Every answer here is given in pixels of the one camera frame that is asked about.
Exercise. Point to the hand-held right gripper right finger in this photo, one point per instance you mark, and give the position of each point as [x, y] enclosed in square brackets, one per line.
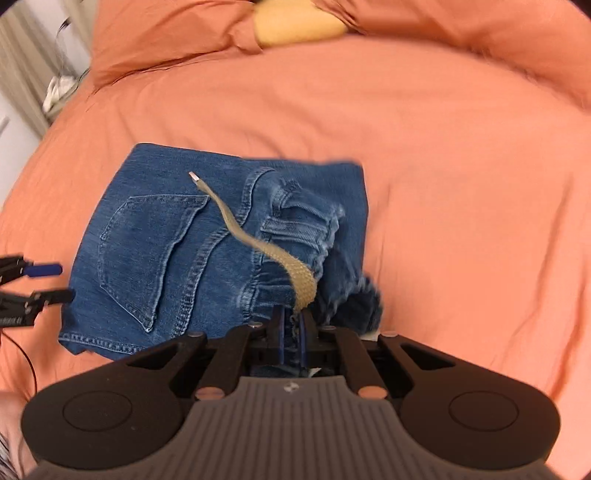
[305, 328]

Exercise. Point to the beige pleated curtain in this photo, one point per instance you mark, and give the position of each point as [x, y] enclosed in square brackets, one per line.
[32, 55]

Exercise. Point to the olive webbing belt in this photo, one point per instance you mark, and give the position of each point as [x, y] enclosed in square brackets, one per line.
[277, 256]

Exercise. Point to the white crumpled cloth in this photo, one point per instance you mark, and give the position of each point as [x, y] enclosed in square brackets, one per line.
[59, 92]

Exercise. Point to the orange pillow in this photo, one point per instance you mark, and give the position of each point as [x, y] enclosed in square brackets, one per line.
[171, 32]
[461, 32]

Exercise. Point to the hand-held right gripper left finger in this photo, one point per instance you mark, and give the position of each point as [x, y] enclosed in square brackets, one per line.
[276, 325]

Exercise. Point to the blue denim pants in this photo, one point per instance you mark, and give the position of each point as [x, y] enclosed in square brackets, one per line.
[152, 249]

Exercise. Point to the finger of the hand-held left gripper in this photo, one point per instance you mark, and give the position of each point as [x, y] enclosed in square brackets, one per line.
[44, 269]
[55, 297]

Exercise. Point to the bed with orange sheet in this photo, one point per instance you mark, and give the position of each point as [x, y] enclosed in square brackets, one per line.
[438, 207]

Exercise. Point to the yellow plush cushion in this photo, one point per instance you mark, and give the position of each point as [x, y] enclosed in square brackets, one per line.
[295, 25]

